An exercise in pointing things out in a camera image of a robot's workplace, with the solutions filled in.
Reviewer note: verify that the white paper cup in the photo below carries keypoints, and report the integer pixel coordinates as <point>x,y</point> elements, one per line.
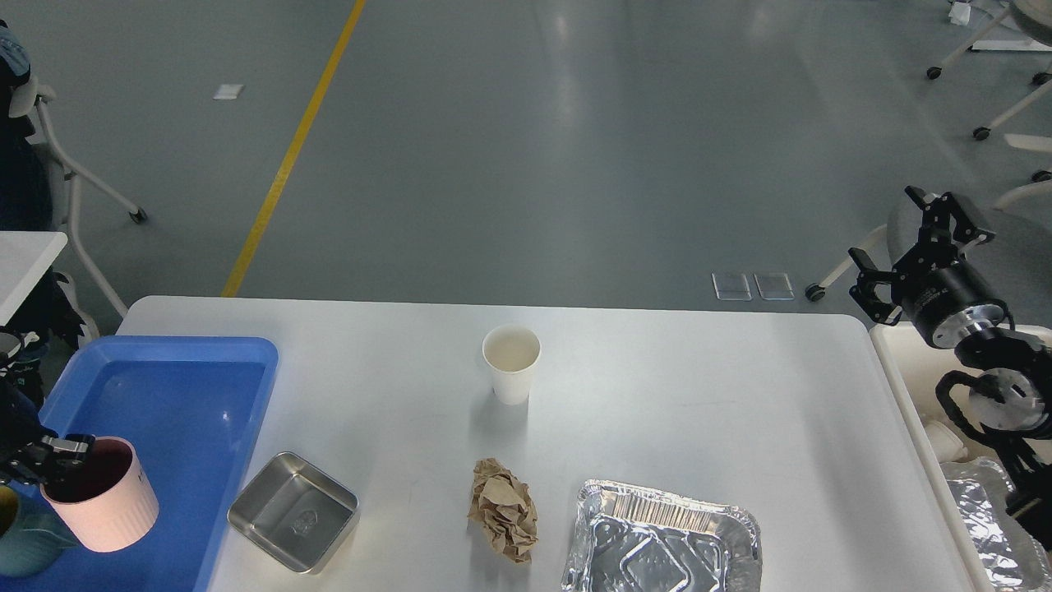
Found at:
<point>512,353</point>

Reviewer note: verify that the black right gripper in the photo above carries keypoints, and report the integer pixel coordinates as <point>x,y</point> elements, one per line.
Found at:
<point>943,295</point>

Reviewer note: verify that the teal mug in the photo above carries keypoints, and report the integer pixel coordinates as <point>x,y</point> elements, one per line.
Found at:
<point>33,536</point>

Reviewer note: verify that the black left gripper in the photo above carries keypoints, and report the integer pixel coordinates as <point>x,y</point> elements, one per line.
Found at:
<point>27,461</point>

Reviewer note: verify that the blue plastic tray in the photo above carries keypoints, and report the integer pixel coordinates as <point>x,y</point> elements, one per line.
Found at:
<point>192,407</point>

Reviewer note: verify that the grey office chair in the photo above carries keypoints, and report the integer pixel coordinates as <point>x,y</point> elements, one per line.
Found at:
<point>1016,263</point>

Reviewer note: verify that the small white cup in bin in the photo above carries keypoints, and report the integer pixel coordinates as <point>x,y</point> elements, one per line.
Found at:
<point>946,445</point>

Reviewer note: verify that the seated person in black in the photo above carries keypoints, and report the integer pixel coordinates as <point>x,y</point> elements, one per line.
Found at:
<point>50,309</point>

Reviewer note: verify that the aluminium foil tray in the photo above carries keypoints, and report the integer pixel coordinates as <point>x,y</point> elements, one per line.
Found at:
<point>634,538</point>

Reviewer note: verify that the white paper on floor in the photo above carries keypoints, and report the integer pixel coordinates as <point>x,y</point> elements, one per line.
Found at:
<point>228,91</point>

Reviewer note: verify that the crumpled brown paper ball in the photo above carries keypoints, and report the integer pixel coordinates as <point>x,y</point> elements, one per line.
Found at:
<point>502,505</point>

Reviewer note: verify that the floor outlet plate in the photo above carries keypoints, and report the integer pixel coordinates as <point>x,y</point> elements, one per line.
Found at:
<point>731,286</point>
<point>774,286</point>

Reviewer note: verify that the white plastic bin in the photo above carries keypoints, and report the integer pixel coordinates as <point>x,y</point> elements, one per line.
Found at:
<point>912,369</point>

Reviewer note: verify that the white side table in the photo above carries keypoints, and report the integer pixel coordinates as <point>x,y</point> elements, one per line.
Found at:
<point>25,256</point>

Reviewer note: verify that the stainless steel square dish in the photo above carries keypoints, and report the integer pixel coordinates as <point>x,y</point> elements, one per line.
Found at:
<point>295,513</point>

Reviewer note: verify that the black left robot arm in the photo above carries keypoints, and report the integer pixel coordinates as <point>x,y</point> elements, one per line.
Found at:
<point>19,416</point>

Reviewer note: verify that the right floor outlet plate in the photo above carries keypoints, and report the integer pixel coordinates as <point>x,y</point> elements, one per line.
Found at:
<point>774,286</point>

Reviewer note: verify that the pink ribbed mug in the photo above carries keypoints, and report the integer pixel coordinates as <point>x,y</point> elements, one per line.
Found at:
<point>109,503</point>

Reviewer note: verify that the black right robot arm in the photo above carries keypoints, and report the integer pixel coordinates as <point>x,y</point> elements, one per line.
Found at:
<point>1001,397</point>

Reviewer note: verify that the left floor outlet plate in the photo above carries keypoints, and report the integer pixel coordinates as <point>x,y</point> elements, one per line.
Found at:
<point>731,286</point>

